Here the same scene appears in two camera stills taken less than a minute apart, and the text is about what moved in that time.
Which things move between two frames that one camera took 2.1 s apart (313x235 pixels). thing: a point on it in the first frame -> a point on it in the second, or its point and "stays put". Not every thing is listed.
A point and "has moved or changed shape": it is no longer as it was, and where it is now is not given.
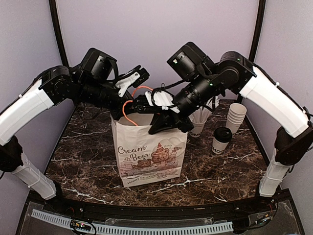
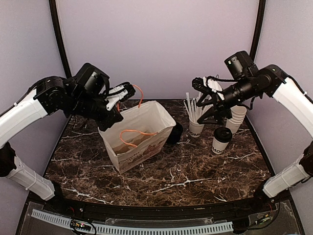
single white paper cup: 218,147 stays put
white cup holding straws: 197,129 stays put
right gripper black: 169,121 -> 217,103
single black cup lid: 223,134 stays put
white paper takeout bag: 144,158 has moved or changed shape
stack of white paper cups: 235,117 stays put
